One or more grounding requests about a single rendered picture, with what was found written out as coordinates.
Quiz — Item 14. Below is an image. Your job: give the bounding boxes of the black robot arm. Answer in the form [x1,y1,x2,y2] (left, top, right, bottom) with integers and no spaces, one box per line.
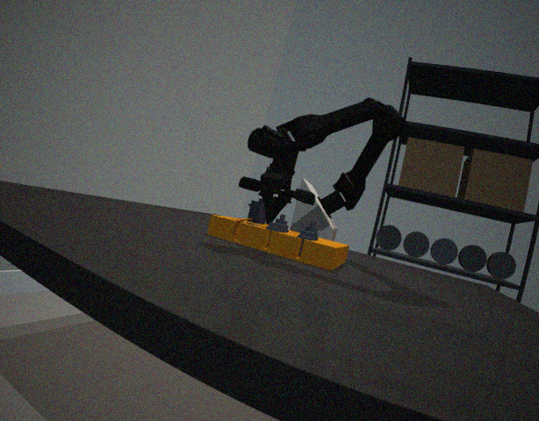
[248,97,406,218]

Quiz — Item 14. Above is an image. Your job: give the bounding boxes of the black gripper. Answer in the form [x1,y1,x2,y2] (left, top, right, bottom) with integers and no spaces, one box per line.
[239,160,316,225]

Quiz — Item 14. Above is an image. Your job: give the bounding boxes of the orange flat deck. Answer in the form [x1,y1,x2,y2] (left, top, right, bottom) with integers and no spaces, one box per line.
[207,214,349,270]

